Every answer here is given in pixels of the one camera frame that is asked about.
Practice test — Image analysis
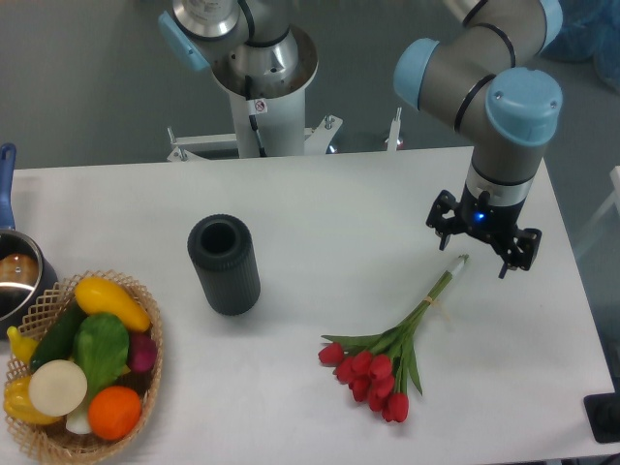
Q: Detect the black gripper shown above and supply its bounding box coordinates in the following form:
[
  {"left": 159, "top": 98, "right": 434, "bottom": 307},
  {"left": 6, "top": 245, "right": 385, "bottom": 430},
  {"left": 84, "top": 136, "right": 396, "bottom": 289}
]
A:
[{"left": 426, "top": 186, "right": 542, "bottom": 279}]

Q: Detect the red tulip bouquet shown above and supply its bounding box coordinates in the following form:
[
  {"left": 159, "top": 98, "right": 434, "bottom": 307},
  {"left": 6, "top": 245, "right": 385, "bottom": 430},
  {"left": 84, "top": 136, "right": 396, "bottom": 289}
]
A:
[{"left": 318, "top": 254, "right": 469, "bottom": 423}]

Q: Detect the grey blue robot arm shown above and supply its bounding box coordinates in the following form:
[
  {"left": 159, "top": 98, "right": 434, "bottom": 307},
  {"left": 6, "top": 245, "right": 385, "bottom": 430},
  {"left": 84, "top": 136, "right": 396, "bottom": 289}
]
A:
[{"left": 158, "top": 1, "right": 563, "bottom": 270}]

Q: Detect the black device at edge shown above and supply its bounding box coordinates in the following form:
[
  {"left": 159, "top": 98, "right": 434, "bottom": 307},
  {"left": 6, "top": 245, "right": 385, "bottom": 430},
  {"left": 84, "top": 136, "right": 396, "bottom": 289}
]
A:
[{"left": 583, "top": 393, "right": 619, "bottom": 444}]

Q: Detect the blue plastic bag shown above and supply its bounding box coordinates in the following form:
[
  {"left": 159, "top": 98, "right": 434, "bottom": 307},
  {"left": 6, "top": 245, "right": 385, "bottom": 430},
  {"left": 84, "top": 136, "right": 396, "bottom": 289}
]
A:
[{"left": 542, "top": 0, "right": 619, "bottom": 93}]

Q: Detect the dark grey ribbed vase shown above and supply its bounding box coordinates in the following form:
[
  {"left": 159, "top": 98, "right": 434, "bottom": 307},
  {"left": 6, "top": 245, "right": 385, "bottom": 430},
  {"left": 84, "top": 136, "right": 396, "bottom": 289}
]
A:
[{"left": 187, "top": 214, "right": 261, "bottom": 316}]

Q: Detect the purple red radish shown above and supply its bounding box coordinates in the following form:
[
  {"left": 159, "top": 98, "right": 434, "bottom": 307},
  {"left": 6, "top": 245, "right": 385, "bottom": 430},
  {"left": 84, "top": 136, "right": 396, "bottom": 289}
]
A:
[{"left": 127, "top": 332, "right": 158, "bottom": 373}]

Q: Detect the yellow squash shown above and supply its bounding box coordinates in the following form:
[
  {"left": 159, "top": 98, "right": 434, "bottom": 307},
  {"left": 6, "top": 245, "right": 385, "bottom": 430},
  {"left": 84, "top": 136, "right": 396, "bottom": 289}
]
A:
[{"left": 74, "top": 276, "right": 151, "bottom": 332}]

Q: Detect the green lettuce leaf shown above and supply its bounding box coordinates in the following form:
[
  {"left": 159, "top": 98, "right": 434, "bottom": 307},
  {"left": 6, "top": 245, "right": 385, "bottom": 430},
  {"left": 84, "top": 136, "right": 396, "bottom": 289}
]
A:
[{"left": 73, "top": 313, "right": 129, "bottom": 401}]

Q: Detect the orange fruit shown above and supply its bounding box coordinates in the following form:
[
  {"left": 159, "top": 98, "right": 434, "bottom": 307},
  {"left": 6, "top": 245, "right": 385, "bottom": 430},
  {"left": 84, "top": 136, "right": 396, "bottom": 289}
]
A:
[{"left": 87, "top": 386, "right": 141, "bottom": 441}]

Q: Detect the dark green cucumber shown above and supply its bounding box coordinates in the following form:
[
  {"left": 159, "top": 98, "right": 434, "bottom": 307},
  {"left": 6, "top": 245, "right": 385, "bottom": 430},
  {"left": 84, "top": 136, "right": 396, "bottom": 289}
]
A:
[{"left": 29, "top": 301, "right": 87, "bottom": 372}]

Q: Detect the white leek stalk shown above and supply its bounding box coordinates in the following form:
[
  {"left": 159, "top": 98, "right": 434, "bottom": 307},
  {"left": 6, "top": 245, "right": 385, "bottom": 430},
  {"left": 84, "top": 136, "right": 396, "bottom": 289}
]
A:
[{"left": 65, "top": 400, "right": 92, "bottom": 435}]

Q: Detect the white round onion slice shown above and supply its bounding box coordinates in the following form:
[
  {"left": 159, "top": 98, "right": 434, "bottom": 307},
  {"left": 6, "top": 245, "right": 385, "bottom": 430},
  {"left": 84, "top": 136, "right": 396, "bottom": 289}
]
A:
[{"left": 28, "top": 359, "right": 87, "bottom": 417}]

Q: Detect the woven wicker basket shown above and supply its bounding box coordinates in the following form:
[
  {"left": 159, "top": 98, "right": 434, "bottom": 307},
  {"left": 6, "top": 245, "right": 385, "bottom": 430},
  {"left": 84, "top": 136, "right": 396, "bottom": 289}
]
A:
[{"left": 5, "top": 270, "right": 164, "bottom": 464}]

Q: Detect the yellow bell pepper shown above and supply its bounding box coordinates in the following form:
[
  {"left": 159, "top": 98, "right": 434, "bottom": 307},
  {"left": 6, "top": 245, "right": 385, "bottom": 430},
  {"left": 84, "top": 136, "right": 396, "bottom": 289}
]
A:
[{"left": 4, "top": 376, "right": 62, "bottom": 425}]

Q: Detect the white frame at right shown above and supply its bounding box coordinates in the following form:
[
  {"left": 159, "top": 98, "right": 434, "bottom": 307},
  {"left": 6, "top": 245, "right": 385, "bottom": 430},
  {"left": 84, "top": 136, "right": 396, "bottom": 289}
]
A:
[{"left": 573, "top": 166, "right": 619, "bottom": 259}]

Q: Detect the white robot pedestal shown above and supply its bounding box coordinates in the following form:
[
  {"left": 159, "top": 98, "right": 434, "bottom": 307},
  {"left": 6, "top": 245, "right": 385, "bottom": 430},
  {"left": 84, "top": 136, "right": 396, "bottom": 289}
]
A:
[{"left": 163, "top": 23, "right": 343, "bottom": 161}]

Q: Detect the black cable on pedestal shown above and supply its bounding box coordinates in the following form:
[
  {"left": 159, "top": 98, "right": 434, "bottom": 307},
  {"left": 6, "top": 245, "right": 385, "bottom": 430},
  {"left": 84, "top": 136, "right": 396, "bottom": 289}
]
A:
[{"left": 244, "top": 75, "right": 268, "bottom": 158}]

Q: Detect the blue handled saucepan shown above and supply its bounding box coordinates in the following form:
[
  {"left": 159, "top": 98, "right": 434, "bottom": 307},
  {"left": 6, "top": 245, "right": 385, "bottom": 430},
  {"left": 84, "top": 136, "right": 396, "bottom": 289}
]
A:
[{"left": 1, "top": 142, "right": 57, "bottom": 341}]

